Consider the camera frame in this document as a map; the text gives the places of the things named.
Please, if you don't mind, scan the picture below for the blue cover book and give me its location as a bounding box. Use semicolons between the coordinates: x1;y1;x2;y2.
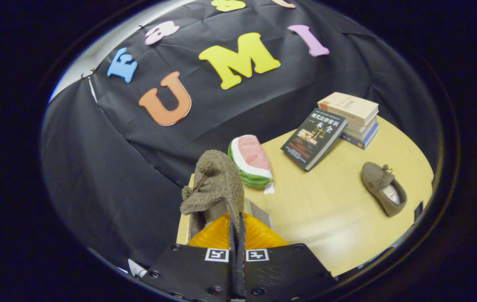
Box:
339;122;379;150

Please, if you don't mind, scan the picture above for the grey cardboard storage box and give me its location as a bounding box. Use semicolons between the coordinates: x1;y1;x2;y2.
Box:
176;199;272;246

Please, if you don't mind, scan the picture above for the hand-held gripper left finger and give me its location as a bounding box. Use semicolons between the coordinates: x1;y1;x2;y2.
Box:
142;213;239;302

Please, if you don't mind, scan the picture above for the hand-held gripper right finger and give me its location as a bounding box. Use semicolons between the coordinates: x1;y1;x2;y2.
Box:
238;213;335;302

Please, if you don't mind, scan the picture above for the beige cover book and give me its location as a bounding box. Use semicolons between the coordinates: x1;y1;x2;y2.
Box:
317;92;379;126

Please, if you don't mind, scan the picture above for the white cover book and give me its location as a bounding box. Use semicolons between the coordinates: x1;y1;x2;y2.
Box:
343;115;377;141

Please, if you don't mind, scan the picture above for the watermelon slice plush toy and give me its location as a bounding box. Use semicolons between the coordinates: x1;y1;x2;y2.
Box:
227;135;275;194

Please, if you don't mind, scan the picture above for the black cover book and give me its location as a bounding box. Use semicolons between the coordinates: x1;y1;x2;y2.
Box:
281;108;348;172

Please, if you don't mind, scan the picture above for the brown fuzzy shoe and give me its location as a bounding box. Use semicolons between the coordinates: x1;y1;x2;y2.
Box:
361;162;407;217
180;149;245;242

